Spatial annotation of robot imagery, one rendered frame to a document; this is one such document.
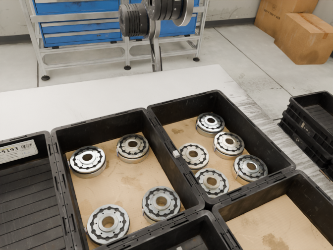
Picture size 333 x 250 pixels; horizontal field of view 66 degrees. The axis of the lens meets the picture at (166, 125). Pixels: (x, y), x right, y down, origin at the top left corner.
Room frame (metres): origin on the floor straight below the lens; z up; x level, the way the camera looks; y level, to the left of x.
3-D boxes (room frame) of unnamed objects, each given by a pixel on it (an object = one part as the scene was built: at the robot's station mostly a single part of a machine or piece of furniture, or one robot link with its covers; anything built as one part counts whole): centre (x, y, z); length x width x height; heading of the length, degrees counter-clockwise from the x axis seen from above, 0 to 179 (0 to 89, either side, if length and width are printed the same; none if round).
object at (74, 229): (0.41, 0.11, 0.92); 0.40 x 0.30 x 0.02; 29
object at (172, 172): (0.41, 0.11, 0.87); 0.40 x 0.30 x 0.11; 29
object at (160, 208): (0.35, -0.01, 0.86); 0.05 x 0.05 x 0.01
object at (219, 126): (0.69, -0.16, 0.86); 0.10 x 0.10 x 0.01
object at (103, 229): (0.28, 0.12, 0.86); 0.05 x 0.05 x 0.01
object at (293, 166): (0.56, -0.15, 0.92); 0.40 x 0.30 x 0.02; 29
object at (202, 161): (0.53, -0.09, 0.86); 0.10 x 0.10 x 0.01
